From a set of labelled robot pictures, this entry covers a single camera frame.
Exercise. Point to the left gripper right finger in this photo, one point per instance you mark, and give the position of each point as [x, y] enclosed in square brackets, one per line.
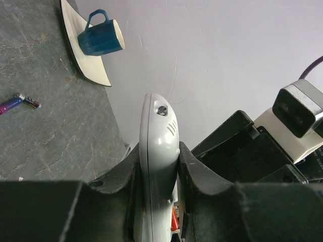
[206, 200]

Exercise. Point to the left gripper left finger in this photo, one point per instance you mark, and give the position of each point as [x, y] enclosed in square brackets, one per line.
[117, 210]

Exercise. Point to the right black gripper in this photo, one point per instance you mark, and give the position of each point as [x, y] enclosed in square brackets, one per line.
[240, 152]

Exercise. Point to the white remote control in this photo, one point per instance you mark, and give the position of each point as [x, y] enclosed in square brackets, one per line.
[159, 151]

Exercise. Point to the red yellow battery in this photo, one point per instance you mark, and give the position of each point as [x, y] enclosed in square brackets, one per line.
[175, 223]

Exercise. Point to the white square plate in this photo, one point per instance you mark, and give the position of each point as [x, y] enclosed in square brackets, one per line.
[91, 67]

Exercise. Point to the black battery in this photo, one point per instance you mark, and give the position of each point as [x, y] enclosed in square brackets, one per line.
[29, 101]

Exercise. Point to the dark blue mug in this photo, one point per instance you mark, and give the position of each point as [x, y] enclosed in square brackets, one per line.
[103, 38]

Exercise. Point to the purple battery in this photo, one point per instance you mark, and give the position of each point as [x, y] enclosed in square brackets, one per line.
[10, 104]

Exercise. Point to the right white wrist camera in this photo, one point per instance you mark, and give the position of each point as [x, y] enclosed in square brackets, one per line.
[295, 119]

